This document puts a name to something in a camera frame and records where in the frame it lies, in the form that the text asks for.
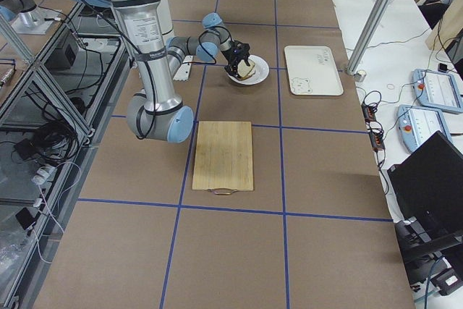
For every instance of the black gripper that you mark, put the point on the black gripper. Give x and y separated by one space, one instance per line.
231 58

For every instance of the bread slice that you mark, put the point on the bread slice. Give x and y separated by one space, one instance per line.
245 69

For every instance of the white round plate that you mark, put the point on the white round plate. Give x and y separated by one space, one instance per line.
261 72

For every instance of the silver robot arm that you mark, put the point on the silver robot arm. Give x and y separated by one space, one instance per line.
10 9
157 111

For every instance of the blue tape grid lines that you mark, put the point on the blue tape grid lines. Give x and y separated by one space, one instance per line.
130 231

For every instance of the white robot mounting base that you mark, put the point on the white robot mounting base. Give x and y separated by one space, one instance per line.
183 73

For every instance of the cream bear tray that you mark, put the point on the cream bear tray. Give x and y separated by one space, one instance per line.
312 71

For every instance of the bamboo cutting board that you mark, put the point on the bamboo cutting board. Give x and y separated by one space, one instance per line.
223 158

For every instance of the black power adapter box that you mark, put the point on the black power adapter box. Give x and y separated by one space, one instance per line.
64 54

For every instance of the lower teach pendant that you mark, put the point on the lower teach pendant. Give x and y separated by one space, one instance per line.
416 124

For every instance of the teach pendant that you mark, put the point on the teach pendant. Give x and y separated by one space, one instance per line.
416 124
437 90

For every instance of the upper teach pendant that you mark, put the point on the upper teach pendant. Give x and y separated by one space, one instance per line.
437 90

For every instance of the black laptop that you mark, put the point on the black laptop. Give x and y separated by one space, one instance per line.
428 184

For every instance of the orange black cable connector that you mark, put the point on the orange black cable connector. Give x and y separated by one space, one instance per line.
374 127

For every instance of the aluminium frame post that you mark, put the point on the aluminium frame post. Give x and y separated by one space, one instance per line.
366 35

